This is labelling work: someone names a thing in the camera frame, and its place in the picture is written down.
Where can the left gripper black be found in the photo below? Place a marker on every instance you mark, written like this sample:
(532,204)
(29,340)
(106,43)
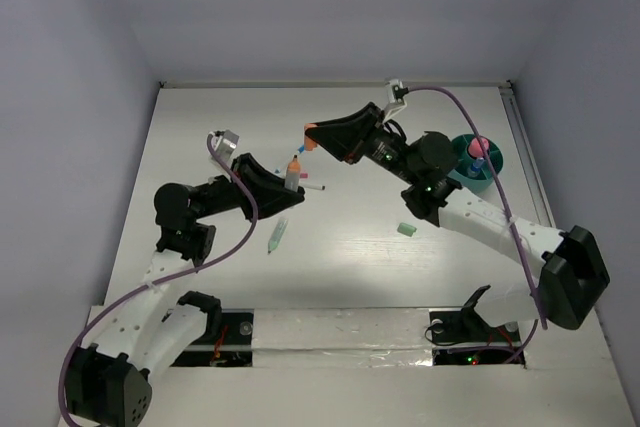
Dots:
(269,191)

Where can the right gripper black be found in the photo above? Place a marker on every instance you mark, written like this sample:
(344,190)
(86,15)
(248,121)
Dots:
(347,136)

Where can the orange clear highlighter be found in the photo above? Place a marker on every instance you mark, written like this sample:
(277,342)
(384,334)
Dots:
(292,174)

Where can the orange highlighter cap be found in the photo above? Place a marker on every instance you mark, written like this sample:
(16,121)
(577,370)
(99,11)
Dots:
(309,143)

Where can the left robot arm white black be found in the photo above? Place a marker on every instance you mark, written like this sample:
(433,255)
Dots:
(109,373)

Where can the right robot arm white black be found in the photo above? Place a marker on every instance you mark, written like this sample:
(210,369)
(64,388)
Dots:
(567,266)

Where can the purple banded white marker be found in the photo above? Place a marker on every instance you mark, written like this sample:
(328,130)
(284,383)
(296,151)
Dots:
(308,186)

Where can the green highlighter clear body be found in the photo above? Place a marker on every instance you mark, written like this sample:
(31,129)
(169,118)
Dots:
(277,234)

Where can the blue capped white marker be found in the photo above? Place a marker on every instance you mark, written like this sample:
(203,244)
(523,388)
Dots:
(283,166)

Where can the green cap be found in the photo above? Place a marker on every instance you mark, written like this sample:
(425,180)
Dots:
(406,229)

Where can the pink cap in container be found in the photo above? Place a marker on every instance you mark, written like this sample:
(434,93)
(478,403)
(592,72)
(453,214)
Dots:
(478,147)

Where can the blue marker in container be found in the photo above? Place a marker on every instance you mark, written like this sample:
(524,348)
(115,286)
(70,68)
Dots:
(475,168)

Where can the teal round divided container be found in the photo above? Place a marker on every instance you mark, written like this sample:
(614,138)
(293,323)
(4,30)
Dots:
(459,173)

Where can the silver foil tape strip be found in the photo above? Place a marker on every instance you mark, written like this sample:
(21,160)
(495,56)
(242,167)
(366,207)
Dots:
(341,338)

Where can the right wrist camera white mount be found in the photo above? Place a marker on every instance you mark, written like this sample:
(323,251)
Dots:
(396,92)

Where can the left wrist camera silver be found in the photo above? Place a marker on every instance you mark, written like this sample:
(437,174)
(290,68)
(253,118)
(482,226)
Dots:
(224,143)

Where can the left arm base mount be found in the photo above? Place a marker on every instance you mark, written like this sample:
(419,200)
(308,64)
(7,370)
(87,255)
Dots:
(227,338)

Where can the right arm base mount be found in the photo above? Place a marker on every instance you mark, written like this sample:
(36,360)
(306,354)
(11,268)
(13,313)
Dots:
(460,337)

